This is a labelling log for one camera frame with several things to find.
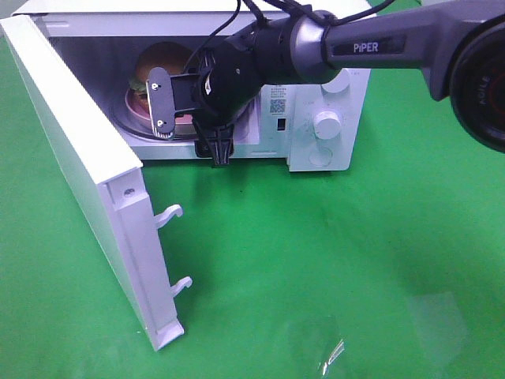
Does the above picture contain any burger with lettuce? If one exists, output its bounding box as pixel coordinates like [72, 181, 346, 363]
[129, 42, 193, 95]

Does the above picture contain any round microwave door button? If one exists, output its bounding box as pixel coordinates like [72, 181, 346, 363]
[309, 148, 333, 167]

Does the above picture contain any pink round plate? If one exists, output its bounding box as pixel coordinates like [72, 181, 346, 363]
[125, 89, 196, 139]

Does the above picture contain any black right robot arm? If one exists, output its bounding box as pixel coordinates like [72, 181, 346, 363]
[168, 1, 504, 166]

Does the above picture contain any white microwave knob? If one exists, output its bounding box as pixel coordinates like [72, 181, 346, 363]
[321, 69, 350, 94]
[313, 111, 342, 140]

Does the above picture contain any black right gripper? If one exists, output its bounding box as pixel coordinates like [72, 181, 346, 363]
[170, 47, 245, 166]

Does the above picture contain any glass microwave turntable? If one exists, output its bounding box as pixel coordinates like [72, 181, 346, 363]
[110, 107, 196, 141]

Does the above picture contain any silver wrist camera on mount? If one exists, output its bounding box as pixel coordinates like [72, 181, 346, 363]
[146, 67, 176, 140]

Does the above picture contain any white microwave door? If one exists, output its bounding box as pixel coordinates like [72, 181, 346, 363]
[1, 15, 192, 350]

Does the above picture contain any white microwave oven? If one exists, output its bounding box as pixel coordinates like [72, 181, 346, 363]
[1, 1, 369, 171]

